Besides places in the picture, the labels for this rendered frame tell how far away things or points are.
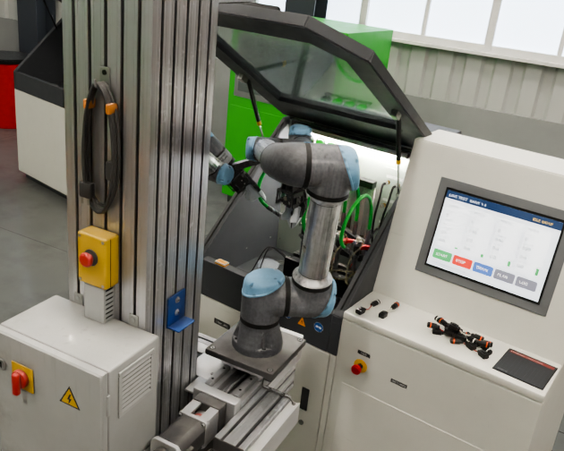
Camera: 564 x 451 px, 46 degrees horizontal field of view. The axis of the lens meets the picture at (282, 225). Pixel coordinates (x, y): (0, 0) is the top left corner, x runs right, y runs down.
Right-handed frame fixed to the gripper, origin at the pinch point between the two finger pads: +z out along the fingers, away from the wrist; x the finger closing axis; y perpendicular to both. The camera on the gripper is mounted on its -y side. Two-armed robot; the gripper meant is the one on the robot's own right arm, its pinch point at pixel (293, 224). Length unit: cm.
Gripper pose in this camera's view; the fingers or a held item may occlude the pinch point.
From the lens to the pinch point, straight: 230.1
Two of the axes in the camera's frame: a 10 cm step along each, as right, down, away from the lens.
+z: -1.0, 9.2, 3.8
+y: -5.7, 2.6, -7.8
